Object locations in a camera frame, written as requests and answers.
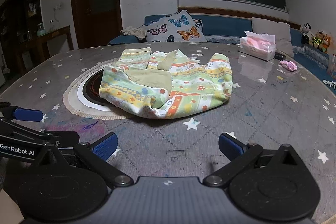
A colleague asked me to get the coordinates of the grey pillow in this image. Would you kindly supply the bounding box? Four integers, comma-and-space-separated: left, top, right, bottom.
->
251, 17, 294, 58

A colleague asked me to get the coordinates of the clear plastic storage box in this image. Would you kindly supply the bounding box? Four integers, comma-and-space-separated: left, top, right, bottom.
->
327, 54, 336, 75

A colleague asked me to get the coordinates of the pink hair scrunchie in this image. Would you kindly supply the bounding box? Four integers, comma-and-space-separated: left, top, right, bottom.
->
280, 60, 298, 72

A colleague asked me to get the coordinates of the patterned green children's shirt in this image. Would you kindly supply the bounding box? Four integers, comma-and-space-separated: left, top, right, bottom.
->
99, 48, 234, 119

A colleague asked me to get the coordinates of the pink tissue box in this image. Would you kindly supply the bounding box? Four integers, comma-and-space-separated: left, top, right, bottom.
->
238, 30, 277, 61

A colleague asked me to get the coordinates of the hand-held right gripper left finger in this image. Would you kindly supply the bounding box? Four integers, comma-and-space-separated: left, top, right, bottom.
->
34, 132, 135, 189

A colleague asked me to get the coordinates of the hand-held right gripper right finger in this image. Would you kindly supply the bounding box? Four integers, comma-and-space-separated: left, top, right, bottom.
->
203, 133, 303, 188

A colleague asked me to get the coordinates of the grey star tablecloth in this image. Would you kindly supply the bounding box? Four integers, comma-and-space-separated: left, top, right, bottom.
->
0, 42, 336, 224

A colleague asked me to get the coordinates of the small white toy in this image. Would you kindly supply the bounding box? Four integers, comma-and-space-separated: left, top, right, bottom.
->
323, 79, 336, 91

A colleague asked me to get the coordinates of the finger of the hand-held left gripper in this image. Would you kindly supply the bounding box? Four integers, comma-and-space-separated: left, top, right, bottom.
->
0, 102, 44, 123
39, 131, 80, 148

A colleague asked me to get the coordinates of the beige lace cloth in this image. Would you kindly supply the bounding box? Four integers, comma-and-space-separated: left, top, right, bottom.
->
120, 26, 147, 39

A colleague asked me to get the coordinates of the orange fox plush toy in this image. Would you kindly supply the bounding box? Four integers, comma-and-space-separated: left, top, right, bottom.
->
320, 34, 333, 54

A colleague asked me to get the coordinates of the panda plush toy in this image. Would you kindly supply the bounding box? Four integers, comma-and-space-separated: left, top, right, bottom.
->
301, 23, 313, 44

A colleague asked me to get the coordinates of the brown bear plush toy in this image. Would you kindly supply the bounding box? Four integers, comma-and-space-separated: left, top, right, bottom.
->
311, 30, 326, 49

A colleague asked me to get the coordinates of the dark wooden shelf cabinet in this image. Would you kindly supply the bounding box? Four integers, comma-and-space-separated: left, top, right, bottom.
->
0, 0, 44, 75

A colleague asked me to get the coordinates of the wooden side table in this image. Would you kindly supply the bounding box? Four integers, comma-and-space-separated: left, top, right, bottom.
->
16, 25, 74, 67

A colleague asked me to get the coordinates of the blue sofa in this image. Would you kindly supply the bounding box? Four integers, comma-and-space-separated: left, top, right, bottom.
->
108, 14, 336, 83

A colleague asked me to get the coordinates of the butterfly print pillow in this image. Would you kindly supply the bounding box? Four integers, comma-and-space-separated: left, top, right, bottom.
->
139, 10, 208, 43

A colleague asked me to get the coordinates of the black round hotplate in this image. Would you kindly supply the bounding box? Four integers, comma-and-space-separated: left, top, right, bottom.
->
83, 74, 116, 107

